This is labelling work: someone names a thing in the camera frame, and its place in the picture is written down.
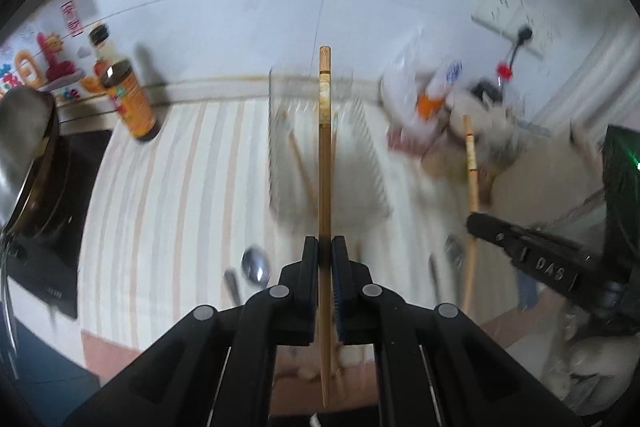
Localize colourful wall stickers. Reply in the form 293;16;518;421
0;0;102;104

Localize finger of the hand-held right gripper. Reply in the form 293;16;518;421
465;213;621;308

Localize clear plastic utensil holder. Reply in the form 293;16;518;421
267;66;394;234

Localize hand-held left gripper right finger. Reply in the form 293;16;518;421
330;236;587;427

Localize black plug with cable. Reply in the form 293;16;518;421
497;25;535;82

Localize white plastic bag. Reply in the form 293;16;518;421
542;329;633;410

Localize white bottle orange label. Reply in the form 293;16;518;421
415;59;464;124

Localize metal utensil handle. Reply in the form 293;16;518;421
223;269;244;306

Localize metal fork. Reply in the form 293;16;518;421
444;234;469;271

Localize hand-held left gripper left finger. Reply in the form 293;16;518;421
65;236;321;427

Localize metal spoon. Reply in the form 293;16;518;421
241;246;271;289

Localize clear plastic bag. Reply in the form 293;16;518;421
379;31;453;150

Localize white wall outlet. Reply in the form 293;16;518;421
471;0;549;60

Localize black induction cooktop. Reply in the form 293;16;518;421
0;129;114;321

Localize metal pot with lid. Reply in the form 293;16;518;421
0;85;72;235

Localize long wooden chopstick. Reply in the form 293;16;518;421
318;46;334;408
461;114;482;314

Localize striped tablecloth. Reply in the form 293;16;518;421
79;96;551;380

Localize dark-handled knife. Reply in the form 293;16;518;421
428;254;444;304

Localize brown sauce bottle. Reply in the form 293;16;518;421
88;23;162;144

